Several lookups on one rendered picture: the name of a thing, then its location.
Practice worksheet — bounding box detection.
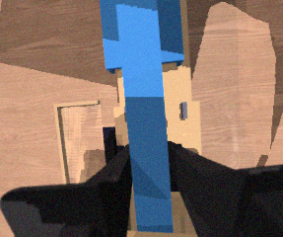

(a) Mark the blue long bar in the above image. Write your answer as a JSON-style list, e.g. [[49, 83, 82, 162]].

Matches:
[[100, 0, 184, 233]]

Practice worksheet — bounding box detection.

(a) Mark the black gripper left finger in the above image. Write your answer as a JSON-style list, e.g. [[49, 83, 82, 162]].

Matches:
[[0, 144, 132, 237]]

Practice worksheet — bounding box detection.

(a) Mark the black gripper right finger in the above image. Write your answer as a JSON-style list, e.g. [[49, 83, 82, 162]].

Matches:
[[168, 141, 283, 237]]

